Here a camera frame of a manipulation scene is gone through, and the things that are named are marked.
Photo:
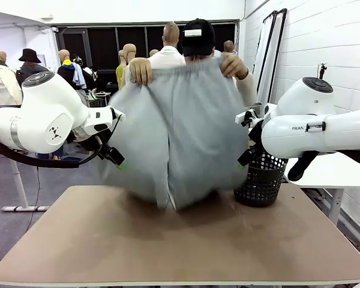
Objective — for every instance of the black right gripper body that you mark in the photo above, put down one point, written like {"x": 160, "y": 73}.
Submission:
{"x": 256, "y": 141}

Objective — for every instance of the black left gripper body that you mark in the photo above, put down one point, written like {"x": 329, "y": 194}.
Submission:
{"x": 94, "y": 145}

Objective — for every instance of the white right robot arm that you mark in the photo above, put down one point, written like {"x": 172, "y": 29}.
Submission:
{"x": 303, "y": 132}

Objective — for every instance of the person's left forearm cream sleeve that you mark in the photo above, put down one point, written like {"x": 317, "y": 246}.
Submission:
{"x": 248, "y": 88}

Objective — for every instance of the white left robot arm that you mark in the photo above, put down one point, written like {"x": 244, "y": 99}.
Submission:
{"x": 48, "y": 105}

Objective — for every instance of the person's left hand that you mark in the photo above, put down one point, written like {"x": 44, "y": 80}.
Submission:
{"x": 234, "y": 66}

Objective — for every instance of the person's right hand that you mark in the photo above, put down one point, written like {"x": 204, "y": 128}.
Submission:
{"x": 141, "y": 70}

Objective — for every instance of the black perforated plastic basket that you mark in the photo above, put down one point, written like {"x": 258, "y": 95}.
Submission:
{"x": 264, "y": 186}

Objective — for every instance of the mannequin in yellow-green top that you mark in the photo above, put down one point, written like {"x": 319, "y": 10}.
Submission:
{"x": 121, "y": 75}

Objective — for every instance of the mannequin in navy yellow top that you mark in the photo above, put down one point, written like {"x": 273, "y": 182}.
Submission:
{"x": 66, "y": 70}

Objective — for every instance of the white table with banded foot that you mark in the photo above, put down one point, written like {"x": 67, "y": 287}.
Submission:
{"x": 18, "y": 186}

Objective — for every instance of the mannequin in dark jacket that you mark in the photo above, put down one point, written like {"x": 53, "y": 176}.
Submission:
{"x": 33, "y": 71}

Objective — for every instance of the black tripod stand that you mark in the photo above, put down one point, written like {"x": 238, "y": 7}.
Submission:
{"x": 322, "y": 70}

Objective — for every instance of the bare beige mannequin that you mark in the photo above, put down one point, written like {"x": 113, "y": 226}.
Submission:
{"x": 229, "y": 46}
{"x": 153, "y": 53}
{"x": 130, "y": 50}

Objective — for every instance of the mannequin in cream jacket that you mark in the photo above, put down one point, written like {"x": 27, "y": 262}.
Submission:
{"x": 3, "y": 84}

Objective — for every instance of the black bucket hat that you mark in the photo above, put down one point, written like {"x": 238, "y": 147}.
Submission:
{"x": 30, "y": 55}

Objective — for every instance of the mannequin in white shirt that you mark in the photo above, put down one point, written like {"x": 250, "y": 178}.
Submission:
{"x": 168, "y": 58}

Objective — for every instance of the black baseball cap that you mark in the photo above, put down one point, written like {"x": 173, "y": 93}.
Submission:
{"x": 198, "y": 45}

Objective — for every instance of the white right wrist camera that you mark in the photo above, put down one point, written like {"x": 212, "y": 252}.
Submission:
{"x": 244, "y": 117}

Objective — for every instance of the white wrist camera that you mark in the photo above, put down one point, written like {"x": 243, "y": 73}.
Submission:
{"x": 244, "y": 117}
{"x": 117, "y": 113}

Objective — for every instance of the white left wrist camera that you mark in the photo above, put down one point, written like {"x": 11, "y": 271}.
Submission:
{"x": 117, "y": 113}

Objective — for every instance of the white panel black frame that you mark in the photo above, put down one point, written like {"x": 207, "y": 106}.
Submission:
{"x": 279, "y": 60}
{"x": 265, "y": 54}

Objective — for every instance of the white head-mounted camera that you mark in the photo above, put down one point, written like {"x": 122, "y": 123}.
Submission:
{"x": 193, "y": 33}

